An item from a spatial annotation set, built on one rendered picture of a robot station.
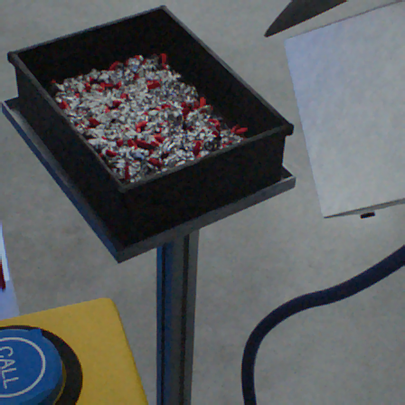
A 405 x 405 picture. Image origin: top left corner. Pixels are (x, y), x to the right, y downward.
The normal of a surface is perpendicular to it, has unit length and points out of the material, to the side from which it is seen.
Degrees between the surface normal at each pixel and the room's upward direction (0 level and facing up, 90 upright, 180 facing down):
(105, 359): 0
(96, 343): 0
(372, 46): 55
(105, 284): 0
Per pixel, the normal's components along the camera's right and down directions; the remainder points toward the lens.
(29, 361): 0.04, -0.72
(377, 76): -0.47, 0.04
